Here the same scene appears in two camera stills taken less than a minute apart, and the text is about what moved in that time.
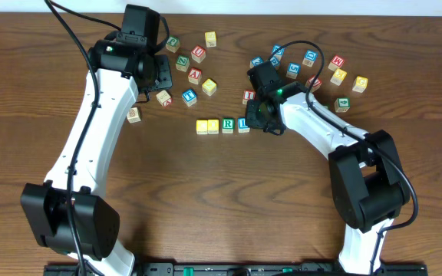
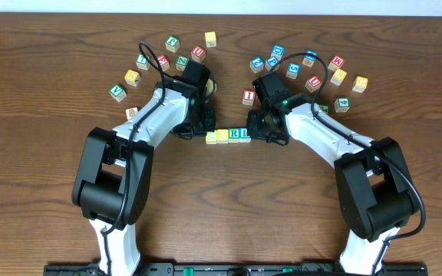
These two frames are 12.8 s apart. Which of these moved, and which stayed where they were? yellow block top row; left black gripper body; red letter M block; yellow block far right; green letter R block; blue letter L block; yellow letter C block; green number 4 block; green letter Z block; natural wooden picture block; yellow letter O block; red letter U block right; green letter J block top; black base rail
Moved: yellow letter O block; yellow letter C block; left black gripper body; blue letter L block; green letter R block
Stayed: red letter M block; natural wooden picture block; green number 4 block; red letter U block right; green letter J block top; yellow block far right; black base rail; yellow block top row; green letter Z block
